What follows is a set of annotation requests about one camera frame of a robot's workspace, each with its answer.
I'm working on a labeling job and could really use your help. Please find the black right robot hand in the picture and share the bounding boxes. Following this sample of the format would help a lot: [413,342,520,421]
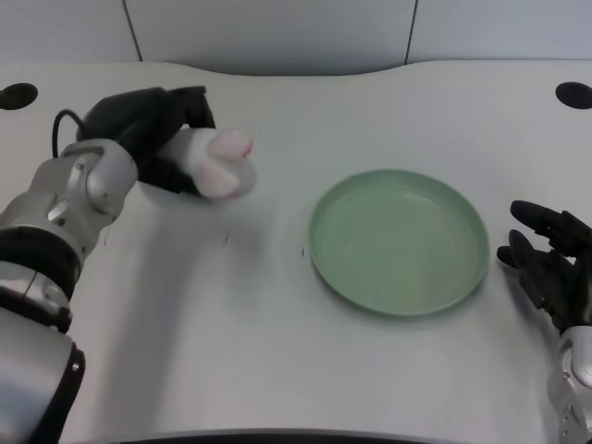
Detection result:
[496,200,592,335]

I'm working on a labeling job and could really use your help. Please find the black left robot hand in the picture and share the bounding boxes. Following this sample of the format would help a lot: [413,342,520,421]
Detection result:
[76,85,218,195]

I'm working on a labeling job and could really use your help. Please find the white plush rabbit doll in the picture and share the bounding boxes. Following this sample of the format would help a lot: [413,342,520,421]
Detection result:
[159,128,258,201]

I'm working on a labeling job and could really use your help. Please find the green round plate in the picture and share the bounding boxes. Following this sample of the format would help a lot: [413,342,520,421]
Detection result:
[307,168,490,318]

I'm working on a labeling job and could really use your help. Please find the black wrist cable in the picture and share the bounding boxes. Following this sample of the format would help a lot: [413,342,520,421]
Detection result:
[51,108,89,159]

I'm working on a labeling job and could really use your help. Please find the black round cable grommet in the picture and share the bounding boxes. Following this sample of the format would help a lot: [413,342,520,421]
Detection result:
[0,82,39,111]
[554,81,592,110]

